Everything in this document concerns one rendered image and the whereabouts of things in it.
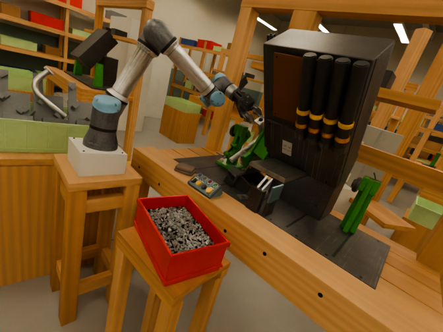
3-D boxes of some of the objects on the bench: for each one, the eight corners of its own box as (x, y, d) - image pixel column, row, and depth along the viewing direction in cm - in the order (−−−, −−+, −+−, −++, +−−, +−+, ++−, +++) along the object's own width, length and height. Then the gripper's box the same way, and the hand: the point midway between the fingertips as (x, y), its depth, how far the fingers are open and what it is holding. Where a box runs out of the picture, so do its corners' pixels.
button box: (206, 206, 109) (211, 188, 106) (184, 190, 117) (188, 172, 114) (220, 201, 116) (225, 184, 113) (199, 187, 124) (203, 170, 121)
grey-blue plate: (264, 217, 106) (275, 188, 101) (260, 215, 107) (271, 186, 102) (274, 212, 113) (285, 185, 108) (271, 209, 114) (281, 183, 110)
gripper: (227, 94, 126) (254, 122, 120) (242, 83, 128) (271, 109, 122) (227, 104, 134) (253, 130, 128) (242, 93, 136) (268, 118, 130)
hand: (259, 121), depth 128 cm, fingers closed on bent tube, 3 cm apart
